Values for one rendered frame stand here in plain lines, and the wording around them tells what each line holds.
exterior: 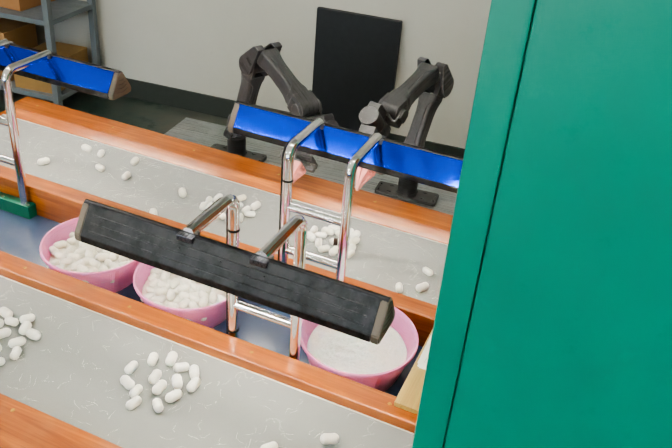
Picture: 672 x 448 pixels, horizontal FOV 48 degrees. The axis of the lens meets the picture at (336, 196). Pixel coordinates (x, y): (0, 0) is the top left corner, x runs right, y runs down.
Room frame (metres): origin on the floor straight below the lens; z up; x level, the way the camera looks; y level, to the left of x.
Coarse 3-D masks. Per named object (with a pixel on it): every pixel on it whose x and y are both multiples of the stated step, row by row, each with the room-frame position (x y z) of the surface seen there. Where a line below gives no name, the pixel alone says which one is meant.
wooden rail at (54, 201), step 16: (0, 176) 1.85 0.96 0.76; (32, 176) 1.87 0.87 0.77; (16, 192) 1.83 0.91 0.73; (32, 192) 1.81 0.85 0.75; (48, 192) 1.79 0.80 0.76; (64, 192) 1.79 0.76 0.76; (80, 192) 1.80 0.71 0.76; (48, 208) 1.79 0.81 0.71; (64, 208) 1.77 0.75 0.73; (80, 208) 1.75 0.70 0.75; (128, 208) 1.74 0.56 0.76; (176, 224) 1.68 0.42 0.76; (224, 240) 1.62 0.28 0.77; (320, 272) 1.52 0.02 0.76; (368, 288) 1.47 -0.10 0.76; (400, 304) 1.42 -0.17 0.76; (416, 304) 1.42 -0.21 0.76; (432, 304) 1.43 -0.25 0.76; (416, 320) 1.39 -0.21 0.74; (432, 320) 1.38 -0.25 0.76
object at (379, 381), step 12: (396, 312) 1.39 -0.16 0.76; (312, 324) 1.35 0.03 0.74; (396, 324) 1.38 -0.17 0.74; (408, 324) 1.35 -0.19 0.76; (408, 336) 1.33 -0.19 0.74; (408, 348) 1.30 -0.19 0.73; (312, 360) 1.22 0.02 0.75; (408, 360) 1.22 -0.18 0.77; (336, 372) 1.17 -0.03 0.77; (384, 372) 1.18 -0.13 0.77; (396, 372) 1.21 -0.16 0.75; (372, 384) 1.19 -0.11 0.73; (384, 384) 1.20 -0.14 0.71
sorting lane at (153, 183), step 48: (0, 144) 2.09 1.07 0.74; (48, 144) 2.12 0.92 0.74; (96, 144) 2.14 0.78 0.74; (96, 192) 1.85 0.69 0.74; (144, 192) 1.87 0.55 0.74; (192, 192) 1.89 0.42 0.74; (240, 192) 1.92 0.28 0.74; (240, 240) 1.67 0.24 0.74; (384, 240) 1.73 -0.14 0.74; (432, 240) 1.74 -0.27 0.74; (384, 288) 1.51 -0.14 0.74; (432, 288) 1.53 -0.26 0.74
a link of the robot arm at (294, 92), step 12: (252, 48) 2.14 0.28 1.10; (264, 48) 2.14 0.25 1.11; (276, 48) 2.17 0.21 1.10; (240, 60) 2.19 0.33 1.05; (252, 60) 2.14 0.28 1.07; (264, 60) 2.12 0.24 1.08; (276, 60) 2.12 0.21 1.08; (276, 72) 2.09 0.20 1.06; (288, 72) 2.09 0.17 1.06; (276, 84) 2.09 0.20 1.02; (288, 84) 2.05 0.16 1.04; (300, 84) 2.06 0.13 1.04; (288, 96) 2.03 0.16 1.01; (300, 96) 2.02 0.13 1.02; (312, 96) 2.03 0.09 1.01; (288, 108) 2.03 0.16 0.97; (300, 108) 1.99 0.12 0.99; (312, 108) 2.00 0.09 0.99
